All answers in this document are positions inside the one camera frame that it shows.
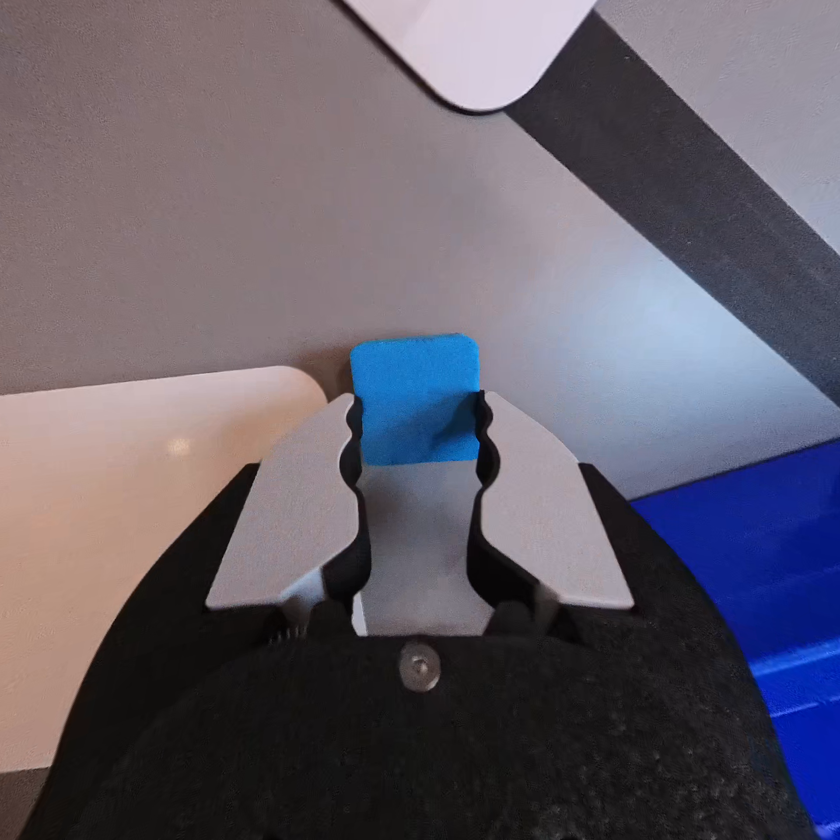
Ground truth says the white stand with base plate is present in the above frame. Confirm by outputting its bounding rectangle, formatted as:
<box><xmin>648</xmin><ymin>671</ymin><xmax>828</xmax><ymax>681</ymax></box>
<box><xmin>340</xmin><ymin>0</ymin><xmax>597</xmax><ymax>114</ymax></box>

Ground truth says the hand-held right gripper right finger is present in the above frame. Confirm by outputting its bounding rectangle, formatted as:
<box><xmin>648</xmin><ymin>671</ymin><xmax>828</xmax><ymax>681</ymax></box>
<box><xmin>466</xmin><ymin>390</ymin><xmax>635</xmax><ymax>626</ymax></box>

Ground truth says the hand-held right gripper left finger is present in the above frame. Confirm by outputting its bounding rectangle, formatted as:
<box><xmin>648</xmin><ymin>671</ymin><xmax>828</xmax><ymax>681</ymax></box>
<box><xmin>205</xmin><ymin>392</ymin><xmax>375</xmax><ymax>624</ymax></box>

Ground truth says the white whiteboard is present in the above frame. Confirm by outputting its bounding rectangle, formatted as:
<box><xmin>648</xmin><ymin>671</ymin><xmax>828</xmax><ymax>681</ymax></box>
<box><xmin>0</xmin><ymin>366</ymin><xmax>329</xmax><ymax>774</ymax></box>

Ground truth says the blue whiteboard eraser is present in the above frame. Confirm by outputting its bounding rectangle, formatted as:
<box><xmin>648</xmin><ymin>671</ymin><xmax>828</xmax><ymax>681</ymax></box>
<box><xmin>350</xmin><ymin>332</ymin><xmax>482</xmax><ymax>467</ymax></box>

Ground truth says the blue plastic bin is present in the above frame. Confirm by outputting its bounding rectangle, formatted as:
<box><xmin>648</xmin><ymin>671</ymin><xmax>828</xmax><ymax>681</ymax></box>
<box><xmin>630</xmin><ymin>441</ymin><xmax>840</xmax><ymax>840</ymax></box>

